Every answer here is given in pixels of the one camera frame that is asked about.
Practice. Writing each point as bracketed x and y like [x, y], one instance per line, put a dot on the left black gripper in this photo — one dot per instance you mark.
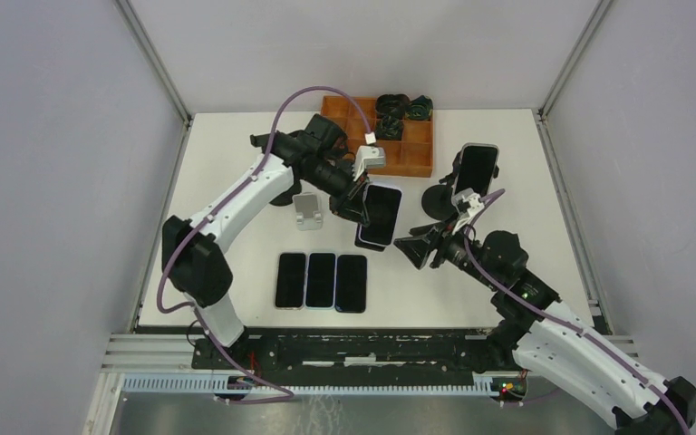
[349, 203]

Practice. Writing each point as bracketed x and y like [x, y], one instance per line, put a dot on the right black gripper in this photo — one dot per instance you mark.
[425, 239]

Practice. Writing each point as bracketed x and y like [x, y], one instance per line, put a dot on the phone with white case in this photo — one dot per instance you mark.
[383, 204]

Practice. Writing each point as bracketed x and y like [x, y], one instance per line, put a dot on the white folding phone stand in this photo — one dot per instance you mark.
[308, 212]

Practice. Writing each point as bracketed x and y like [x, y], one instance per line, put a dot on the phone with pale case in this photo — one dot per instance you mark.
[477, 166]

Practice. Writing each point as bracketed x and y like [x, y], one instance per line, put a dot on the black phone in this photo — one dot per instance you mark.
[351, 284]

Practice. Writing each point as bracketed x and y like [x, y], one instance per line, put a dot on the phone with blue case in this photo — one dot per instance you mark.
[320, 280]

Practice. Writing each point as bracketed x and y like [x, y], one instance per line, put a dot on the phone with clear case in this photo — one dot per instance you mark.
[290, 281]

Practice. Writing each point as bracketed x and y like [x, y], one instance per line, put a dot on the small black folding phone stand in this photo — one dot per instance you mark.
[365, 245]

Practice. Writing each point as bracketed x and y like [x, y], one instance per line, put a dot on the black round phone stand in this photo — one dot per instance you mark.
[283, 200]

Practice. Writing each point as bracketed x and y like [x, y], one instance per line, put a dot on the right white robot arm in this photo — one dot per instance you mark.
[540, 333]

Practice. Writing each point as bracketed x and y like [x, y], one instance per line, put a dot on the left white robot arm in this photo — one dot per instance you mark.
[194, 249]

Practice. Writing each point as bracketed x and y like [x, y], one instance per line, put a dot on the orange compartment tray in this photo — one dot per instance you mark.
[404, 128]

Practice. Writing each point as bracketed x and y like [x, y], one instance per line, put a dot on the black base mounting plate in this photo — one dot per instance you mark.
[289, 356]

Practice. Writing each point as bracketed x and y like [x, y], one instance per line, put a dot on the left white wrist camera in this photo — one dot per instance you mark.
[368, 156]

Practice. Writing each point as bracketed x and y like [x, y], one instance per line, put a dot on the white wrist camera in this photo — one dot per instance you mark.
[368, 156]
[468, 205]

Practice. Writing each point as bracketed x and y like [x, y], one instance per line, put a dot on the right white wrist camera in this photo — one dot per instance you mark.
[468, 205]

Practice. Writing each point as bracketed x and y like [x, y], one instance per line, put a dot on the blue toothed cable duct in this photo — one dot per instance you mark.
[220, 384]

